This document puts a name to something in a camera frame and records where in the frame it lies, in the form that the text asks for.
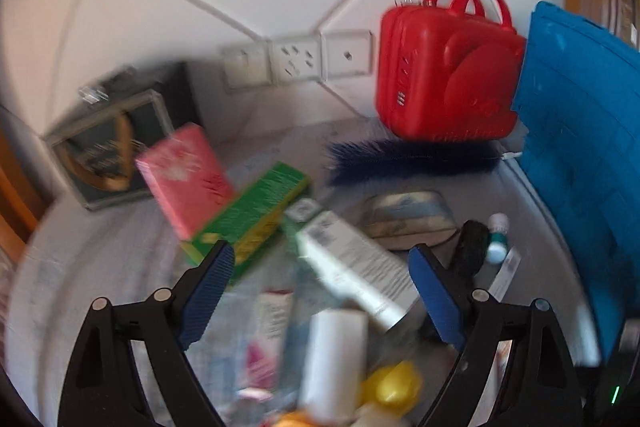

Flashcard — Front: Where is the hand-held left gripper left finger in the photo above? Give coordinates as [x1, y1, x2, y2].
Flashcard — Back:
[57, 241, 236, 427]

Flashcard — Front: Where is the black oblong object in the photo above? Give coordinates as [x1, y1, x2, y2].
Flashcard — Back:
[452, 220, 491, 278]

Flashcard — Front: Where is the white and pink tube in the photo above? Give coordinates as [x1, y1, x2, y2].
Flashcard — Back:
[245, 289, 295, 400]

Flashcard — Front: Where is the green box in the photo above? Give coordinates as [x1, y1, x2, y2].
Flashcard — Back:
[180, 162, 312, 280]

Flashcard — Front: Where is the white wall switch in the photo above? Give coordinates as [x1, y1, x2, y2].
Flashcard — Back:
[221, 46, 273, 90]

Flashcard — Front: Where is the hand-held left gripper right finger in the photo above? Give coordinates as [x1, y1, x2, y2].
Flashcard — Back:
[407, 243, 586, 427]

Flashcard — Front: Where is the white labelled box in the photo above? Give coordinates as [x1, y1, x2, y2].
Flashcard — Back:
[295, 209, 426, 333]

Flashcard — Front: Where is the white paper strip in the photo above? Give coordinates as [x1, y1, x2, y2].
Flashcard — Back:
[487, 247, 522, 303]

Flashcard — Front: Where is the white cylindrical bottle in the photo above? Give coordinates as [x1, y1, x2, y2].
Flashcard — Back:
[299, 309, 368, 420]

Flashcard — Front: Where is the blue folded plastic crate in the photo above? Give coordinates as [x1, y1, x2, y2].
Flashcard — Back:
[510, 1, 640, 365]

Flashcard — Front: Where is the red suitcase-shaped case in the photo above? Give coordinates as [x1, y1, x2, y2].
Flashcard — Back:
[376, 0, 527, 142]

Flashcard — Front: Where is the pink box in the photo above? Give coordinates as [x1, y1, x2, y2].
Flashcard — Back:
[135, 123, 236, 240]

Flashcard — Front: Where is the white wall outlet plate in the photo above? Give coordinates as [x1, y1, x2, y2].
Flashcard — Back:
[321, 32, 373, 80]

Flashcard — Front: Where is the black gift box gold print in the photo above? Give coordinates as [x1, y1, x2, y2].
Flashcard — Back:
[44, 62, 201, 212]

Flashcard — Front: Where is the yellow round object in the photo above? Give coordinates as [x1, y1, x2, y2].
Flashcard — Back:
[361, 361, 423, 410]

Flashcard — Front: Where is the dark blue bristle brush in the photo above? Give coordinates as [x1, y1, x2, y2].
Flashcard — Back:
[325, 138, 503, 185]

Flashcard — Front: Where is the small teal white bottle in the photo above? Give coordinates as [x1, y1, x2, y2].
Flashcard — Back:
[486, 213, 511, 264]

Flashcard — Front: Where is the white covered round desktop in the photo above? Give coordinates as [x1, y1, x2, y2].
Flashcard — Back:
[10, 117, 601, 427]

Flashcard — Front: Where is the white wall socket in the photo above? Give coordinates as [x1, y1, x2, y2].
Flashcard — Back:
[270, 36, 323, 84]

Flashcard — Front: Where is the wooden door frame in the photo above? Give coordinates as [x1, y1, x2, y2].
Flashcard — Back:
[0, 117, 53, 258]

